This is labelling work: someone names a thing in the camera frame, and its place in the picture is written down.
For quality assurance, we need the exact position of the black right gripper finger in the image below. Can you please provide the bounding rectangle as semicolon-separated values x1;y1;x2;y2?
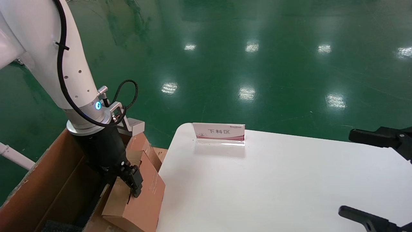
349;126;412;161
338;205;412;232

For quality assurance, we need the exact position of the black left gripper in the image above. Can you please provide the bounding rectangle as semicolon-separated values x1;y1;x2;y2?
72;125;144;198

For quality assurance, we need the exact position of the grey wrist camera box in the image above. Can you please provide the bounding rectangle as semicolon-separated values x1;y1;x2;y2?
110;101;145;138

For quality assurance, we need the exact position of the large cardboard box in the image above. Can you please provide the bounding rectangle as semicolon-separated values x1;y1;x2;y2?
0;129;166;232

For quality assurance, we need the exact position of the acrylic sign with Chinese text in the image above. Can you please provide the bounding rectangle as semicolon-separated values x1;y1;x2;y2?
192;122;246;147

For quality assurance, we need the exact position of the thick black cable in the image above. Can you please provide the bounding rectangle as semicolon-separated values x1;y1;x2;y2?
52;0;126;128

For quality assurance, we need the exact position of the white tube rail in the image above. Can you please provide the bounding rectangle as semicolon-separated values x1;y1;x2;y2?
0;142;35;170

